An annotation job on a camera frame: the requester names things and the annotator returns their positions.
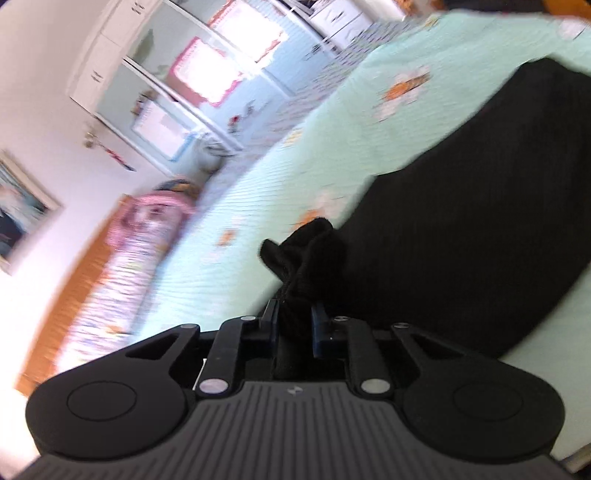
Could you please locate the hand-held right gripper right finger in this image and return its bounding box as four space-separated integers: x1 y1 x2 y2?
310 304 455 398

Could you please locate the wooden headboard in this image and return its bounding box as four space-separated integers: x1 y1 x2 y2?
16 194 134 398

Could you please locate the pink speckled blanket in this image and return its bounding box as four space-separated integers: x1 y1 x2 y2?
106 191 197 250

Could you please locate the rolled lavender floral quilt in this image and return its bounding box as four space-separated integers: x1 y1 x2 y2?
55 217 185 374

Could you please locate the white drawer cabinet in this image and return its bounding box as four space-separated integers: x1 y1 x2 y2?
309 0 365 49

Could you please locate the green bee-print quilt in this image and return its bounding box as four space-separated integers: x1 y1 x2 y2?
134 11 591 462

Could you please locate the red hanging ornament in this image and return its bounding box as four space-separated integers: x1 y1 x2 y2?
97 141 137 172

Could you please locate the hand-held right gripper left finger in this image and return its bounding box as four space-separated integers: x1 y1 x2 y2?
126 300 280 398

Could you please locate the framed wall picture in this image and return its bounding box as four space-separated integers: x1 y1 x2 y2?
0 150 63 275

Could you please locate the pink-bordered paper poster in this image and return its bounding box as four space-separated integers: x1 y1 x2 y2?
208 0 287 63
168 37 243 109

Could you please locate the blue yellow patterned pillow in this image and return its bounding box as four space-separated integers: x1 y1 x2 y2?
152 178 204 204

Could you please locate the black long-sleeved shirt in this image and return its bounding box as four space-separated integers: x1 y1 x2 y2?
259 58 591 384

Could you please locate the light blue sliding-door wardrobe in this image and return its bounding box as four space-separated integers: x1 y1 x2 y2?
69 0 333 176

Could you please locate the blue-framed wall chart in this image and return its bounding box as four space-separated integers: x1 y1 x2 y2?
134 99 195 162

